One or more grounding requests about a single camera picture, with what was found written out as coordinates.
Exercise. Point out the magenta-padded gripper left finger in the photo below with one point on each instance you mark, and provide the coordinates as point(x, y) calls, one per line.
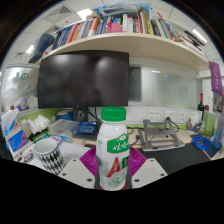
point(87, 160)

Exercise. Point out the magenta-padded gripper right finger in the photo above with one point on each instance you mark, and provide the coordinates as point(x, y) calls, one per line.
point(137, 161)

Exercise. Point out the white green-capped drink bottle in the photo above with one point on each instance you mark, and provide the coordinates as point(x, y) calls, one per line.
point(112, 150)

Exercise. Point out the translucent purple water jug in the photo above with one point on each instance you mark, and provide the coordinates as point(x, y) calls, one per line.
point(219, 133)

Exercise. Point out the large handwritten white paper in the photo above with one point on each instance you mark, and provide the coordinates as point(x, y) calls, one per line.
point(74, 150)

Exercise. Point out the grey metal laptop stand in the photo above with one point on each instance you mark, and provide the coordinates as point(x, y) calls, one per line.
point(160, 140)

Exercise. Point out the small blue box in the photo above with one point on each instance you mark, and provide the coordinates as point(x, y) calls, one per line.
point(87, 127)

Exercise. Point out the black red-edged desk mat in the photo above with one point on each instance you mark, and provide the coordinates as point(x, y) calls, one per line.
point(170, 160)

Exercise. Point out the black-white checkered mug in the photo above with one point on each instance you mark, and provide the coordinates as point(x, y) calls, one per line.
point(50, 156)

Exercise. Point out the clear plastic container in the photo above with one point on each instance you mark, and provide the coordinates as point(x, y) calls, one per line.
point(65, 128)

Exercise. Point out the blue round container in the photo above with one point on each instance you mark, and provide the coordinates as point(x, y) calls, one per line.
point(65, 115)

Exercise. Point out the stack of white napkins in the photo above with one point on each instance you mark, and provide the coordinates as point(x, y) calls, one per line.
point(35, 125)

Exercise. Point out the blue plastic packet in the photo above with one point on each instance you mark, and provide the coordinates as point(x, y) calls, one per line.
point(16, 140)

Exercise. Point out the black computer monitor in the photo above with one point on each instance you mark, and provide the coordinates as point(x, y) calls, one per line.
point(83, 80)

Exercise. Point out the dark wine bottle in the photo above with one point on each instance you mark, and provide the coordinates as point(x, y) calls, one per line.
point(201, 108)

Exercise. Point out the purple hanging banner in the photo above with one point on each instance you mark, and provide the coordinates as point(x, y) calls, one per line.
point(215, 78)

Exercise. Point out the white wall power outlets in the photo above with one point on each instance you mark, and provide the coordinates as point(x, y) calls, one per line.
point(155, 116)

